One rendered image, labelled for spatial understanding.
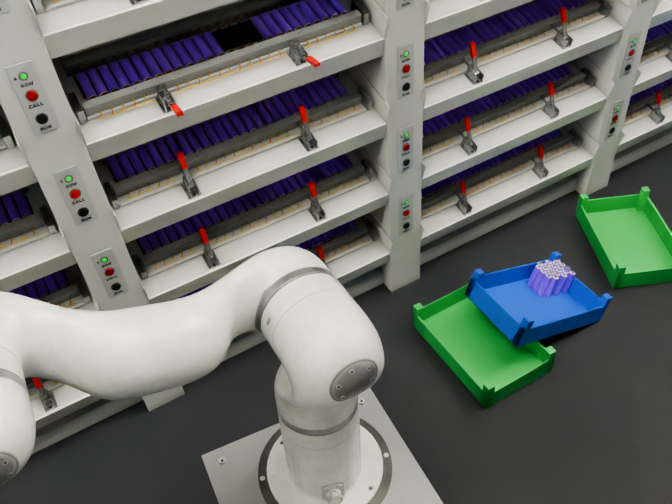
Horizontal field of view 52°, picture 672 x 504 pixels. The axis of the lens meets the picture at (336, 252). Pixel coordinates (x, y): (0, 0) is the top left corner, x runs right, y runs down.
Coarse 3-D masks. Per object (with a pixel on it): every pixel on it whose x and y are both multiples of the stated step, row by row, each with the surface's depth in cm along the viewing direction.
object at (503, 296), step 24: (528, 264) 182; (480, 288) 170; (504, 288) 180; (528, 288) 182; (576, 288) 182; (504, 312) 164; (528, 312) 174; (552, 312) 176; (576, 312) 178; (600, 312) 175; (528, 336) 162
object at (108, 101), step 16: (352, 16) 136; (304, 32) 133; (320, 32) 134; (256, 48) 130; (272, 48) 131; (208, 64) 127; (224, 64) 128; (256, 64) 130; (160, 80) 124; (176, 80) 125; (208, 80) 127; (112, 96) 121; (128, 96) 122; (144, 96) 123; (96, 112) 121; (112, 112) 121
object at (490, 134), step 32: (576, 64) 192; (512, 96) 182; (544, 96) 184; (576, 96) 186; (448, 128) 174; (480, 128) 178; (512, 128) 179; (544, 128) 181; (448, 160) 172; (480, 160) 176
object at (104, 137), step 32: (352, 0) 138; (352, 32) 137; (384, 32) 136; (288, 64) 131; (320, 64) 133; (352, 64) 138; (192, 96) 126; (224, 96) 126; (256, 96) 131; (96, 128) 120; (128, 128) 121; (160, 128) 124; (96, 160) 122
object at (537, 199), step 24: (552, 192) 208; (504, 216) 203; (456, 240) 198; (360, 288) 188; (240, 336) 176; (264, 336) 180; (96, 408) 164; (120, 408) 168; (48, 432) 161; (72, 432) 165
